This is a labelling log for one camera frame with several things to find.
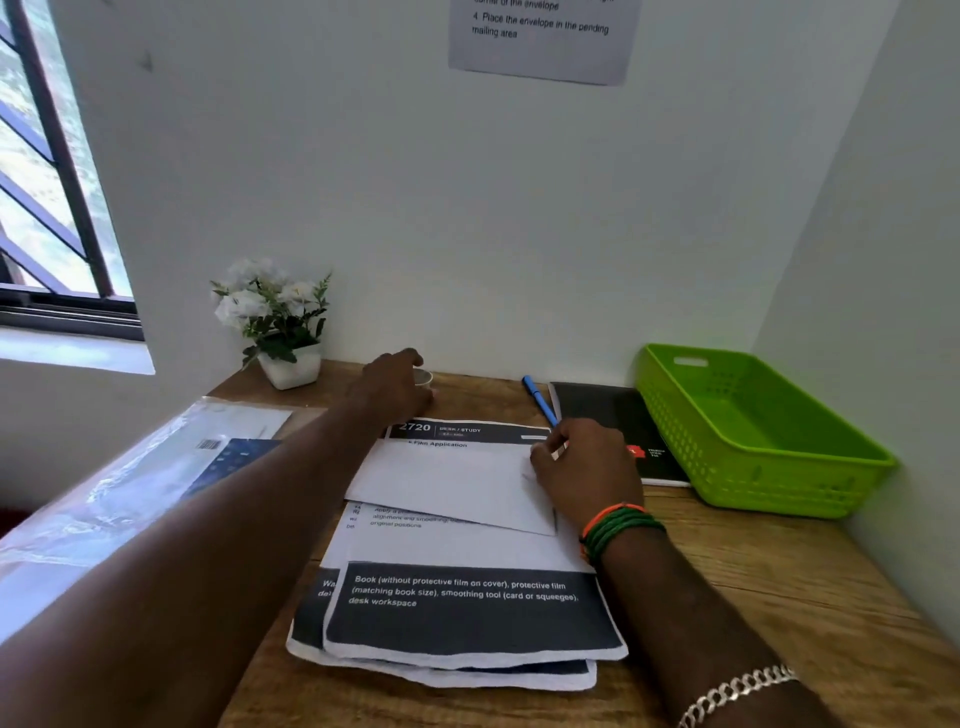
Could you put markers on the blue pen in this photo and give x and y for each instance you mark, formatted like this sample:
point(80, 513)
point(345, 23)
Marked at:
point(538, 397)

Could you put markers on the window with metal bars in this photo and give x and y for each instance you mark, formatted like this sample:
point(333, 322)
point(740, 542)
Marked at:
point(52, 210)

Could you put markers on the green plastic basket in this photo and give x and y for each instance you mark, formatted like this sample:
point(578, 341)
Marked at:
point(765, 442)

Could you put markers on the stack of printed papers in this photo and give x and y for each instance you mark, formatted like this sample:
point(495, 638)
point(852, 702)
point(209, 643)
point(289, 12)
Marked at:
point(465, 615)

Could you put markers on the paper notice on wall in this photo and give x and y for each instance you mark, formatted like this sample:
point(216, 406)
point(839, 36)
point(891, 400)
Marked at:
point(544, 41)

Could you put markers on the person's left hand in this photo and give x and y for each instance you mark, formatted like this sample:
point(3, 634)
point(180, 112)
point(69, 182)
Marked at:
point(390, 394)

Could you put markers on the clear plastic envelope wrapper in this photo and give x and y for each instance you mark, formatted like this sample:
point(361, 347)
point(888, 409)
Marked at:
point(135, 480)

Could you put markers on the person's right forearm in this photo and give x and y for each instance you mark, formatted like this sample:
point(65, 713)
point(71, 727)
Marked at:
point(697, 637)

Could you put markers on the person's left forearm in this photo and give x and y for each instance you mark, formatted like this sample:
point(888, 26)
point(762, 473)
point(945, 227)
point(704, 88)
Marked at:
point(187, 585)

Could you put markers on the single white envelope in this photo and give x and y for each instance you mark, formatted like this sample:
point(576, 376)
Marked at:
point(450, 484)

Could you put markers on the person's right hand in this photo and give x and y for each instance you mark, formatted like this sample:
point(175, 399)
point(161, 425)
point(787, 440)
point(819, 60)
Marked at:
point(592, 472)

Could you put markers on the orange and green thread wristbands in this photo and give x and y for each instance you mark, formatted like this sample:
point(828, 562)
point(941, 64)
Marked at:
point(619, 529)

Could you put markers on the black notebook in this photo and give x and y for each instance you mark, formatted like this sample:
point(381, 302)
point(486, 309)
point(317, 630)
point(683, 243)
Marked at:
point(600, 405)

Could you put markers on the small tape roll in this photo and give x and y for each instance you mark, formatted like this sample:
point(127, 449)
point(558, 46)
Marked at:
point(424, 377)

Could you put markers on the white flower plant in pot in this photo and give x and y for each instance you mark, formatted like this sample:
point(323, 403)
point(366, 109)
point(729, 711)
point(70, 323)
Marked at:
point(274, 315)

